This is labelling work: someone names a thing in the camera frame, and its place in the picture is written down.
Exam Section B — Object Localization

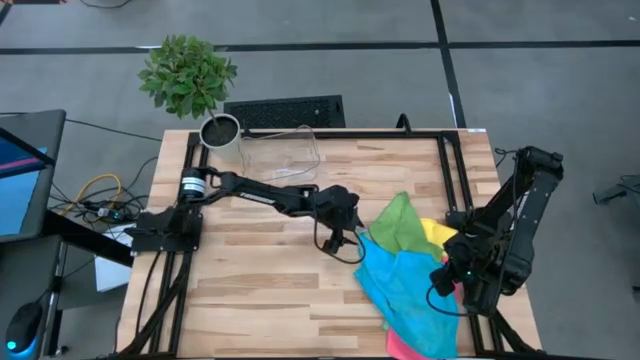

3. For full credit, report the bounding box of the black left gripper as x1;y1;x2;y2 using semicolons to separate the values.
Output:
317;184;366;232

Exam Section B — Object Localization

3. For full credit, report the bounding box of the black computer mouse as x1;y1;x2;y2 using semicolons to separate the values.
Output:
4;302;44;356

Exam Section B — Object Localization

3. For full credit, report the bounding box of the black desk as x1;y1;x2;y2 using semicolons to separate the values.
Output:
0;209;135;360

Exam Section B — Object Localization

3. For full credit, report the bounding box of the clear plastic bin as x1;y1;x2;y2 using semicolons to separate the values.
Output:
238;124;322;189

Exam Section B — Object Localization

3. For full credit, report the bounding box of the black floor vent grille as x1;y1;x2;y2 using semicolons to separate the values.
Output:
223;94;347;130

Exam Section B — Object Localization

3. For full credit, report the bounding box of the blue microfiber towel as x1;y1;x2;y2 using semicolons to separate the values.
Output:
353;232;461;360

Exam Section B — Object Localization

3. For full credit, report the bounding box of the pink microfiber towel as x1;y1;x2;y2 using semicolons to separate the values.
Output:
384;327;426;360

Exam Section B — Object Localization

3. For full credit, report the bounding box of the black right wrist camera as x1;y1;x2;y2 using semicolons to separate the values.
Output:
429;267;457;300

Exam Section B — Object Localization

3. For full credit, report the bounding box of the yellow cable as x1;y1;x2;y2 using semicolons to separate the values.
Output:
62;173;123;216

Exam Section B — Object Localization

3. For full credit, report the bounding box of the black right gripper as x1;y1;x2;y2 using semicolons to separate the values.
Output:
442;232;489;301

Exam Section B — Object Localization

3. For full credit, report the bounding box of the black chair base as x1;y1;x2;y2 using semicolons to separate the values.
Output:
592;174;640;206

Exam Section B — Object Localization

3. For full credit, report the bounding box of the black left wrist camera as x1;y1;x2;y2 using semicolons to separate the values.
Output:
322;232;359;254

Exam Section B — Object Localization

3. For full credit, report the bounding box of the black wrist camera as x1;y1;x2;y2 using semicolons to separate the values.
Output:
429;267;457;300
322;232;359;254

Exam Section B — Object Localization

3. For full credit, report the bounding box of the green plant in white pot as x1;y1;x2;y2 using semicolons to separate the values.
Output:
137;33;244;164

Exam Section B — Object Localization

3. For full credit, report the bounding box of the bright green microfiber towel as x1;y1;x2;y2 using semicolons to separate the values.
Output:
368;191;446;261

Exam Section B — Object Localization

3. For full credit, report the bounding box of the white paper sheet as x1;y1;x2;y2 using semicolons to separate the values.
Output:
93;224;135;293

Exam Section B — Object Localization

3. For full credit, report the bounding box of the black cable bundle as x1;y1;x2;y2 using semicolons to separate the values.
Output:
47;154;161;226

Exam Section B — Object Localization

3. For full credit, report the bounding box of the yellow microfiber towel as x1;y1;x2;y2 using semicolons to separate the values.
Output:
419;217;459;251

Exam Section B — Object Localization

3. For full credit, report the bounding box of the dark computer monitor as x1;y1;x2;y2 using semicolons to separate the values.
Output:
0;109;67;244

